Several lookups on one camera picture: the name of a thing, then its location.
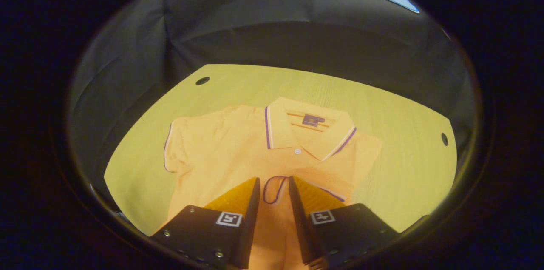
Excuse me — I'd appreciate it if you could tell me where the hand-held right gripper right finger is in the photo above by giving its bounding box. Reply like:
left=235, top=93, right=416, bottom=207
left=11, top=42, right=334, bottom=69
left=288, top=176, right=400, bottom=270

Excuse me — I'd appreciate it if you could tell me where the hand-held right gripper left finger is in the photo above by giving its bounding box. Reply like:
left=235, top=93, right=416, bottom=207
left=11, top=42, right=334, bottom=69
left=151, top=176, right=261, bottom=270

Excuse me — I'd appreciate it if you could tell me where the orange polo T-shirt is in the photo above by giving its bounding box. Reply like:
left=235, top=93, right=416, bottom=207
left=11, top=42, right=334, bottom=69
left=163, top=97, right=383, bottom=270

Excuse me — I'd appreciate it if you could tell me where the black backdrop cloth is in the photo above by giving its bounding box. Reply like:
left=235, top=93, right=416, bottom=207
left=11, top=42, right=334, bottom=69
left=68, top=0, right=479, bottom=219

